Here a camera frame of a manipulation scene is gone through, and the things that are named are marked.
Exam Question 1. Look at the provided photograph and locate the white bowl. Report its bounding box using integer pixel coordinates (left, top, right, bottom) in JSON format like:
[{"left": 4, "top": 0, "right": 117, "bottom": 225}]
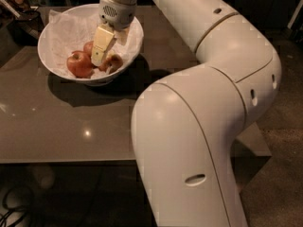
[{"left": 37, "top": 3, "right": 145, "bottom": 87}]

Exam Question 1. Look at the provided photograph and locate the white paper liner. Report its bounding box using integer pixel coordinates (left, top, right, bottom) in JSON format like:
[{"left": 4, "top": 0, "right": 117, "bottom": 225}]
[{"left": 47, "top": 9, "right": 142, "bottom": 80}]

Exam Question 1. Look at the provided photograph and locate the red apple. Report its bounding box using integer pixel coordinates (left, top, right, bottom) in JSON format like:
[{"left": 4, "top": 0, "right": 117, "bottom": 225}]
[
  {"left": 83, "top": 41, "right": 93, "bottom": 57},
  {"left": 98, "top": 54, "right": 123, "bottom": 74},
  {"left": 66, "top": 51, "right": 94, "bottom": 79}
]

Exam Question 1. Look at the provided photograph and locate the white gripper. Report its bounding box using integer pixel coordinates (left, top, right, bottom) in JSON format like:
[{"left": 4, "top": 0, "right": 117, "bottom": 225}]
[{"left": 91, "top": 0, "right": 136, "bottom": 66}]

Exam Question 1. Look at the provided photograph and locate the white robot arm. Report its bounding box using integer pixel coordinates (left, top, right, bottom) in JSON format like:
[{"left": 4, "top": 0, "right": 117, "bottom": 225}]
[{"left": 98, "top": 0, "right": 281, "bottom": 227}]

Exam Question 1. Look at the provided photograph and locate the black cable on floor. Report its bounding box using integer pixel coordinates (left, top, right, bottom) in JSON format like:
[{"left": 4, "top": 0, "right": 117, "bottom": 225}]
[{"left": 0, "top": 184, "right": 36, "bottom": 227}]

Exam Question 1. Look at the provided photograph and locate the dark bag on table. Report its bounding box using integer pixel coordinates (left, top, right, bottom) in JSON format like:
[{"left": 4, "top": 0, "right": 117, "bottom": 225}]
[{"left": 0, "top": 0, "right": 45, "bottom": 45}]

